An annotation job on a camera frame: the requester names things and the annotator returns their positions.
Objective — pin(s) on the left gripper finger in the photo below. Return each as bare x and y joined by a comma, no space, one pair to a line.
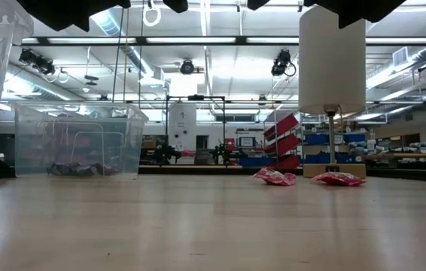
177,5

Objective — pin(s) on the brown Snickers mini bar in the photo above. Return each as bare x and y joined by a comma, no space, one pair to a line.
83,170
58,170
104,169

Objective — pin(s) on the red candy packet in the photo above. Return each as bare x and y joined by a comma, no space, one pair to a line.
339,179
275,177

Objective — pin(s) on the black overhead light bar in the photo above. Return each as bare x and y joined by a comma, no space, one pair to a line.
141,40

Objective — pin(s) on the white shade wooden base lamp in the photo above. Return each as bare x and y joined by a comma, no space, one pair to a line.
331,64

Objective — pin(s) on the white column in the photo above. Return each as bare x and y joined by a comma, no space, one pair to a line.
182,124

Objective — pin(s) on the blue storage bin shelf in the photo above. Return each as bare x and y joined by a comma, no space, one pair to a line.
316,139

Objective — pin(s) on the small framed monitor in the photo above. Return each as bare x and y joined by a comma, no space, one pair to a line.
247,142

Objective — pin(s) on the wooden workbench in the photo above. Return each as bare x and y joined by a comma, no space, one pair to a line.
405,155

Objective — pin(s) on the low blue bin row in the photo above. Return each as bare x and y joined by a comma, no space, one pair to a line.
258,162

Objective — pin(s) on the long wooden table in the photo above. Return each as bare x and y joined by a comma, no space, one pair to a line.
198,166

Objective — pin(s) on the black hanging camera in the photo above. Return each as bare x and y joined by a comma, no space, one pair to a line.
36,62
187,67
281,62

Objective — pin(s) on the white wall vent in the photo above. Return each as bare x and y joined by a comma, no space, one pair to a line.
400,56

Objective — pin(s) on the silver ceiling duct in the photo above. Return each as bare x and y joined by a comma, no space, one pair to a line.
134,56

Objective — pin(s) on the black metal stand frame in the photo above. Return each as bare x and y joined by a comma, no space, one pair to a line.
196,98

